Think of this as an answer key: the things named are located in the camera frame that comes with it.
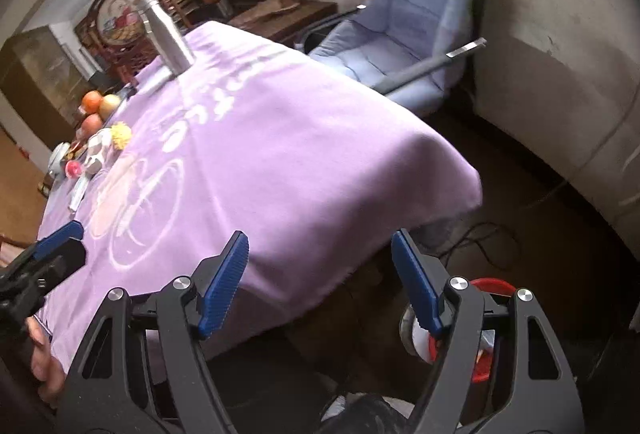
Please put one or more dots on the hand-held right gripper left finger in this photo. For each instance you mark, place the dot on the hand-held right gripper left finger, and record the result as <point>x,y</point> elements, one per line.
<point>225,286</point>

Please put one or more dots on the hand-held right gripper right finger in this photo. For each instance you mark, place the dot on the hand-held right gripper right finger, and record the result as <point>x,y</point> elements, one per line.
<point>417,286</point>

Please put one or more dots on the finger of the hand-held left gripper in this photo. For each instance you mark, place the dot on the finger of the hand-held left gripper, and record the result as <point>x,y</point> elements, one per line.
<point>62,261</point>
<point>60,236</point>

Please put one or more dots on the red trash bin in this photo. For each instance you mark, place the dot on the red trash bin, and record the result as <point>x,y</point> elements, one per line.
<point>492,286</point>

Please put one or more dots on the person's left forearm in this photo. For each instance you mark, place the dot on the person's left forearm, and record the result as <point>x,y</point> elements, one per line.
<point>15,394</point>

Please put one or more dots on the person's left hand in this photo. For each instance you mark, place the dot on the person's left hand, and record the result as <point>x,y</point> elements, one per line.
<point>47,364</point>

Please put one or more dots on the small red cup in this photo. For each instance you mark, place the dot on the small red cup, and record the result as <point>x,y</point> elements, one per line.
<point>74,168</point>

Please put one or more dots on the white ceramic lidded bowl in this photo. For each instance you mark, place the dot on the white ceramic lidded bowl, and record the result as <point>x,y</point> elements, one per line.
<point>57,157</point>

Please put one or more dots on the cream cloth pouch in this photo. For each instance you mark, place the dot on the cream cloth pouch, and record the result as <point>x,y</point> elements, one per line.
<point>97,149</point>

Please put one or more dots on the red apple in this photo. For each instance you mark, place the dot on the red apple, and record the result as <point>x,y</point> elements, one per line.
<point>91,124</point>

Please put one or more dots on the yellow pompom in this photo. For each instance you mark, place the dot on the yellow pompom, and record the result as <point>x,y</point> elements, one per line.
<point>120,135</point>

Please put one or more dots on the dark cloth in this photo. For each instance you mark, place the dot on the dark cloth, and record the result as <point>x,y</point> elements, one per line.
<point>370,414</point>

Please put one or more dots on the orange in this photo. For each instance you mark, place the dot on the orange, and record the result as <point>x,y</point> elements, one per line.
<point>92,101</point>

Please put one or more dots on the yellow apple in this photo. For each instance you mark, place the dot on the yellow apple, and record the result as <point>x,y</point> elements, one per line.
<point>110,106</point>

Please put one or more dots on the wooden cabinet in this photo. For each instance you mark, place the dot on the wooden cabinet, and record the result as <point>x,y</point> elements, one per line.
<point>40,74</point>

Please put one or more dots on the purple printed tablecloth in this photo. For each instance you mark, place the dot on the purple printed tablecloth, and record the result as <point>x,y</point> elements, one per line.
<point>300,139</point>

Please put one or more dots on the steel thermos bottle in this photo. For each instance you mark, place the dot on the steel thermos bottle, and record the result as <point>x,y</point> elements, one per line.
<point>170,44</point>

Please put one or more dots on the blue seat cushion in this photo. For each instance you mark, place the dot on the blue seat cushion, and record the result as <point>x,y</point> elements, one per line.
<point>390,24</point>

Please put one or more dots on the low wooden table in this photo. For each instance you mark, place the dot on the low wooden table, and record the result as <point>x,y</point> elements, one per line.
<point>300,19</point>

